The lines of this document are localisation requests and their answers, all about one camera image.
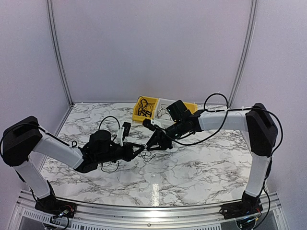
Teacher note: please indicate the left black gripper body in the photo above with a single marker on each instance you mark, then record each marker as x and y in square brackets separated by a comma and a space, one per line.
[108, 157]

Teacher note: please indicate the yellow plastic bin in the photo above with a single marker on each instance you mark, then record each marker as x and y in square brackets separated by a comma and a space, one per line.
[144, 108]
[190, 108]

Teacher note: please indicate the aluminium corner post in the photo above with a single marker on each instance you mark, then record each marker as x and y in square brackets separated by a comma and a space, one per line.
[245, 51]
[57, 52]

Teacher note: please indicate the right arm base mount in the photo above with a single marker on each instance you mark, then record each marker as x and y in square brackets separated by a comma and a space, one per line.
[248, 205]

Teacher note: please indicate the right yellow plastic bin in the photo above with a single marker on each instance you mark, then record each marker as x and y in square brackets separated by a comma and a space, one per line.
[190, 108]

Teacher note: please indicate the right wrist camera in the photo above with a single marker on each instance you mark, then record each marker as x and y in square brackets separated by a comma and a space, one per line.
[152, 124]

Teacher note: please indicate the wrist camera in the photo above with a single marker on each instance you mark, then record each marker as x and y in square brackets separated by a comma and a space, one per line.
[123, 132]
[152, 124]

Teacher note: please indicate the left aluminium corner post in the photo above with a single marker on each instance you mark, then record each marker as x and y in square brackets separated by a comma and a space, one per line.
[57, 52]

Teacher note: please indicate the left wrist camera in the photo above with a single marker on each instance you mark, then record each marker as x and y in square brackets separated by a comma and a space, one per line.
[123, 132]

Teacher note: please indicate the right aluminium corner post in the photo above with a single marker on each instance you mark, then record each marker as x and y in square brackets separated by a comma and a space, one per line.
[245, 51]

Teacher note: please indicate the left yellow plastic bin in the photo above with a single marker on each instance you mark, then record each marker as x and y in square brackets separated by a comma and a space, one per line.
[144, 108]

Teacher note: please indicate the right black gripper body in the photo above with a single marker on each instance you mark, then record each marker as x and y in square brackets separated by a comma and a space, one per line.
[180, 128]

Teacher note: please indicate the white plastic bin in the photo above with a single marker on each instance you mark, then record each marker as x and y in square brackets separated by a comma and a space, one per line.
[161, 113]

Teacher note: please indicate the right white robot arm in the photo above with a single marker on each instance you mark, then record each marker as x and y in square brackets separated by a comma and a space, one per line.
[260, 128]

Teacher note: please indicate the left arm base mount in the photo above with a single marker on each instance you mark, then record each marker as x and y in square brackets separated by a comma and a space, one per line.
[50, 204]

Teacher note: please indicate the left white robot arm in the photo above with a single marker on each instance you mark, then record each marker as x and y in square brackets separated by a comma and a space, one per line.
[27, 136]

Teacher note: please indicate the aluminium front rail frame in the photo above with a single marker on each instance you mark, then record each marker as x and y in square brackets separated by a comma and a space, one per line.
[108, 217]

